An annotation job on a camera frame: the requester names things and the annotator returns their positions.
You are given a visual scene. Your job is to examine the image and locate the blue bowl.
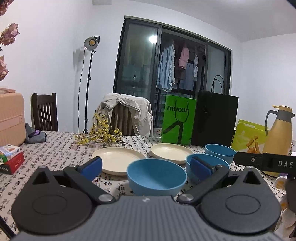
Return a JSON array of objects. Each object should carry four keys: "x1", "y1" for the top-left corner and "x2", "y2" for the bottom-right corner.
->
[
  {"x1": 126, "y1": 159, "x2": 187, "y2": 196},
  {"x1": 186, "y1": 154, "x2": 230, "y2": 185},
  {"x1": 205, "y1": 144, "x2": 237, "y2": 164}
]

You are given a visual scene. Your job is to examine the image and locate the studio light on stand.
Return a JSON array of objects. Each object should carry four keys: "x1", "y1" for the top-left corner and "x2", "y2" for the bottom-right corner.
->
[{"x1": 83, "y1": 35, "x2": 101, "y2": 134}]

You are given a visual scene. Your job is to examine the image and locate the light blue hanging shirt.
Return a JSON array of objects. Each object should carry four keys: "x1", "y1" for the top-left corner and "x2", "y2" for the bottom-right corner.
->
[{"x1": 156, "y1": 39, "x2": 176, "y2": 91}]

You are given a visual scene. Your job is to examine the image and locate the wooden chair with tan cushion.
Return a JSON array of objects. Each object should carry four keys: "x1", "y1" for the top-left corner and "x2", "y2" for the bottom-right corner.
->
[{"x1": 110, "y1": 104, "x2": 137, "y2": 136}]

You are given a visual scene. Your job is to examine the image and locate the cream round plate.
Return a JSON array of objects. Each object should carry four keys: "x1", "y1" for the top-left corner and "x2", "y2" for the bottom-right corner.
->
[
  {"x1": 91, "y1": 148, "x2": 148, "y2": 176},
  {"x1": 149, "y1": 143, "x2": 195, "y2": 165}
]

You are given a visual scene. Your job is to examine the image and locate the black framed glass door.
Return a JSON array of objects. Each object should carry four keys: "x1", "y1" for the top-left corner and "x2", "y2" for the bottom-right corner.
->
[{"x1": 113, "y1": 16, "x2": 232, "y2": 131}]

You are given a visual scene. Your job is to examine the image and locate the beige jacket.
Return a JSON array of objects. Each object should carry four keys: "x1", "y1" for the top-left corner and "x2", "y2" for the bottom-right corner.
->
[{"x1": 92, "y1": 93, "x2": 154, "y2": 137}]

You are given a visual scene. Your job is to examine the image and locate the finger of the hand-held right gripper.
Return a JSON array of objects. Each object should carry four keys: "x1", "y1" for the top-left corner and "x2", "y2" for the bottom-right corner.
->
[{"x1": 233, "y1": 151, "x2": 263, "y2": 166}]

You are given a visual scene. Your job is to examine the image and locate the pink hanging garment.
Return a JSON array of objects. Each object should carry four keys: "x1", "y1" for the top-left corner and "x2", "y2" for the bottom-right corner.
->
[{"x1": 177, "y1": 41, "x2": 190, "y2": 70}]

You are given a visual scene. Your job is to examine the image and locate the green paper bag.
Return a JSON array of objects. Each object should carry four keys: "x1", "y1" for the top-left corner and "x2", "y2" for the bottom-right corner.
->
[{"x1": 161, "y1": 94, "x2": 197, "y2": 145}]

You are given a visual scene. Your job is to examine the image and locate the yellow flower branch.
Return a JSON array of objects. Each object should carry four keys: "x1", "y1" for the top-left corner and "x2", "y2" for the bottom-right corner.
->
[{"x1": 73, "y1": 111, "x2": 132, "y2": 148}]

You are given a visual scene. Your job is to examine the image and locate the pale blue hanging garment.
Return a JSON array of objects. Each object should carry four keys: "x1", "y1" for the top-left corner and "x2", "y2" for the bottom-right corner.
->
[{"x1": 193, "y1": 52, "x2": 199, "y2": 79}]

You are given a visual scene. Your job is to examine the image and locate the dark wooden chair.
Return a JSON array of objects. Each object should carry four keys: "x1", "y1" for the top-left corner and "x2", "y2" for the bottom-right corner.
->
[{"x1": 31, "y1": 93, "x2": 59, "y2": 132}]

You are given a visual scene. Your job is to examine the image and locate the dried pink flowers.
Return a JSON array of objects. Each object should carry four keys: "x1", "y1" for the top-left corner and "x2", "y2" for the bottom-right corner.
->
[{"x1": 0, "y1": 0, "x2": 20, "y2": 81}]

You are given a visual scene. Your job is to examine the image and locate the yellow-green gift box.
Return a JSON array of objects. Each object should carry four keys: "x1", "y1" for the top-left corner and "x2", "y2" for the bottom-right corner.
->
[{"x1": 231, "y1": 119, "x2": 270, "y2": 153}]

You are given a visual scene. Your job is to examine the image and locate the peach hard-shell case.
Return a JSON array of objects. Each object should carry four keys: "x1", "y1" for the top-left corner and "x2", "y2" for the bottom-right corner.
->
[{"x1": 0, "y1": 87, "x2": 26, "y2": 146}]

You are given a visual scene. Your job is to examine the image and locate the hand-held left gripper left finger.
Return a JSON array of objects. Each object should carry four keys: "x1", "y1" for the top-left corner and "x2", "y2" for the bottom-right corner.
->
[{"x1": 32, "y1": 156, "x2": 116, "y2": 206}]

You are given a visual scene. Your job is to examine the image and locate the black paper bag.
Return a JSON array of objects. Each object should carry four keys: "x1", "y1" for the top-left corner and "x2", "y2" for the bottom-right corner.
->
[{"x1": 191, "y1": 75, "x2": 239, "y2": 148}]

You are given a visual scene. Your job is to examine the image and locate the red box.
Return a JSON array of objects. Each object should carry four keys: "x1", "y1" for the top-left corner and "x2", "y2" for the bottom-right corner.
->
[{"x1": 0, "y1": 152, "x2": 25, "y2": 175}]

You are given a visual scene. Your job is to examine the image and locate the grey cloth pouch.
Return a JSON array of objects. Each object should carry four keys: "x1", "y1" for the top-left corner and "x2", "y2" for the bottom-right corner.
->
[{"x1": 24, "y1": 123, "x2": 48, "y2": 143}]

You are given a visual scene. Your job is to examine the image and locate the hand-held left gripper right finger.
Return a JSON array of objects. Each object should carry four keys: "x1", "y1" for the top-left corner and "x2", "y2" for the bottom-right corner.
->
[{"x1": 177, "y1": 155, "x2": 264, "y2": 206}]

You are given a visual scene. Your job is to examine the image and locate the white blue medicine box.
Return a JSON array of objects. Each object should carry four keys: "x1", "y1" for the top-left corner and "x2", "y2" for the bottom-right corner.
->
[{"x1": 0, "y1": 144, "x2": 21, "y2": 161}]

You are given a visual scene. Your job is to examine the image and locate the beige thermos jug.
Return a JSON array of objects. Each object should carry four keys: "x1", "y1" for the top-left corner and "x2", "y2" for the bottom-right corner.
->
[{"x1": 261, "y1": 105, "x2": 295, "y2": 178}]

